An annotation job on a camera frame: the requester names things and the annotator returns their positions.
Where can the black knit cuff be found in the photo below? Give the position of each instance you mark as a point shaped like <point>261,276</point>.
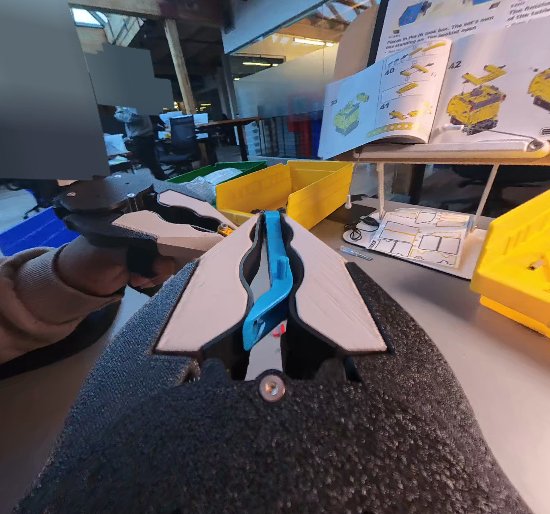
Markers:
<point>64,342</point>

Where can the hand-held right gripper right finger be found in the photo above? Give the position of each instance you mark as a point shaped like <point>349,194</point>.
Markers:
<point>339,303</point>

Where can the instruction booklet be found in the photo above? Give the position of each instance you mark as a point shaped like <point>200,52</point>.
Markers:
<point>386,93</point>

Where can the grey desk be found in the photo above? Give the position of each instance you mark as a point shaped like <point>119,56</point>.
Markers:
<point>451,329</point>

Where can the red connector pin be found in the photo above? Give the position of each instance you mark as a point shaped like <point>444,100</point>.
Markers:
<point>279,330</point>

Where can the person's left hand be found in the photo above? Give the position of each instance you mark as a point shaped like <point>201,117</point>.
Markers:
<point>86,264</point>

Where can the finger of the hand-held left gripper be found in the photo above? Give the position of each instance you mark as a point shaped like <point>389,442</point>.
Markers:
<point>189,206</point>
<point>172,241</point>

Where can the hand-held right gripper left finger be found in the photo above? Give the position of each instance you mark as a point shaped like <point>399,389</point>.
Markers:
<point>206,303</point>

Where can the blue brick separator tool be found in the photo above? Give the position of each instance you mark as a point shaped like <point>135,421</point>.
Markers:
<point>279,282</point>

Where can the crumpled clear plastic bag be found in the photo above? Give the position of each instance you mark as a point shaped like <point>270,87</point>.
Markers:
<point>200,189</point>

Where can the black office chair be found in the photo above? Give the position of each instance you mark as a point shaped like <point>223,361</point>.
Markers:
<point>515,187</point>
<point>182,136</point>

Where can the flat bubble wrap bag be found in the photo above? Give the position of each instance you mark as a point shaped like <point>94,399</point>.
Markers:
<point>223,174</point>

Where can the person's left forearm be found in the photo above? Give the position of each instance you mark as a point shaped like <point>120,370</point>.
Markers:
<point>25,290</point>

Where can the yellow perforated brick beam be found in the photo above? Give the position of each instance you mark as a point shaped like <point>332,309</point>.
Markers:
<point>224,229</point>

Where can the wooden support post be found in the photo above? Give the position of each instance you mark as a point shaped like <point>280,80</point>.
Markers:
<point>180,67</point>

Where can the background work table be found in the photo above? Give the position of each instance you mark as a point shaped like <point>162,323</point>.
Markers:
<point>232,120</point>

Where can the green plastic bin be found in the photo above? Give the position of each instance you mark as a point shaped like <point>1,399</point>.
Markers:
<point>240,166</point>

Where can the blue plastic bin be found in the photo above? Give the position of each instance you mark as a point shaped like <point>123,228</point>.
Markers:
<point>34,230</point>

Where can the yellow plastic parts bin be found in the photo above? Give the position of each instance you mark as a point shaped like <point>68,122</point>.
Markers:
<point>258,187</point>
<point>515,264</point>

